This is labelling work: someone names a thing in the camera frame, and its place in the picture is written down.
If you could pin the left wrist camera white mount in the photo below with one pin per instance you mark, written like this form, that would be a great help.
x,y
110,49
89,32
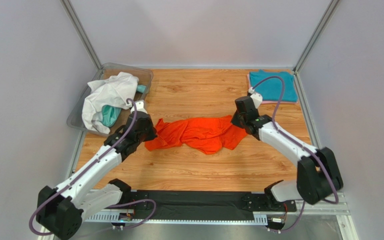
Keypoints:
x,y
140,106

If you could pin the teal green t-shirt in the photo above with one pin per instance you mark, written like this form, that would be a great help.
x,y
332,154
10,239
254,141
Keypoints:
x,y
114,99

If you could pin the white t-shirt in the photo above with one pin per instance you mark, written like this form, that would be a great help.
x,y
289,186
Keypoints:
x,y
92,103

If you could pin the folded pink t-shirt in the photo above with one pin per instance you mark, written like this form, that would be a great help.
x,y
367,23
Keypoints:
x,y
272,101

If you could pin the clear plastic bin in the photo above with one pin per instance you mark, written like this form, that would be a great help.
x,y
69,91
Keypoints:
x,y
145,76

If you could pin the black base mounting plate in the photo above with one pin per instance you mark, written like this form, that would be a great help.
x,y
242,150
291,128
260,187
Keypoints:
x,y
203,205

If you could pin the orange t-shirt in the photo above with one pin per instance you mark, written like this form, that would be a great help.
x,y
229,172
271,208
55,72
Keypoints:
x,y
205,134

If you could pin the folded blue t-shirt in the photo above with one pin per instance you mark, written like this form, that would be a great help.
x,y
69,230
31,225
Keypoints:
x,y
272,86

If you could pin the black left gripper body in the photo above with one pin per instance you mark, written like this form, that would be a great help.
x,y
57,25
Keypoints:
x,y
149,133

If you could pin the aluminium frame rail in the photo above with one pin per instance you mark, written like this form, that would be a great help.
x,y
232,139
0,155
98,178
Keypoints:
x,y
123,209

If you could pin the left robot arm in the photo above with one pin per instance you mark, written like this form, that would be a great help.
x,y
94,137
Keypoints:
x,y
92,173

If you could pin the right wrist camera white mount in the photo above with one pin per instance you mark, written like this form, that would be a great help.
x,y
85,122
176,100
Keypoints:
x,y
256,97

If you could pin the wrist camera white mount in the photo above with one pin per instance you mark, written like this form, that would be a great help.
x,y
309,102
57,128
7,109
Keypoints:
x,y
256,97
140,106

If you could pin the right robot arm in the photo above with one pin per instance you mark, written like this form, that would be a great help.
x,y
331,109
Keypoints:
x,y
318,175

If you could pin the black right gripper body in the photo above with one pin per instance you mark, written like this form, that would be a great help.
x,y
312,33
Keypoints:
x,y
237,120

